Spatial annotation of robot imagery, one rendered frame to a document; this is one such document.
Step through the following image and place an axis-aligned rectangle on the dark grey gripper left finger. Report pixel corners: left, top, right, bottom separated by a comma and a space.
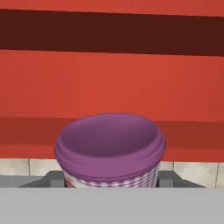
17, 170, 68, 189

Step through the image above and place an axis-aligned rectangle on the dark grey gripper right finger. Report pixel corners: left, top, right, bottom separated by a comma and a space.
155, 170, 207, 189

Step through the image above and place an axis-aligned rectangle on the purple lidded jam jar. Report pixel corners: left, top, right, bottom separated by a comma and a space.
53, 112, 167, 189

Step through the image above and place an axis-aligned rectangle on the red cabinet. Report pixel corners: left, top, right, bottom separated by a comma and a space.
0, 0, 224, 164

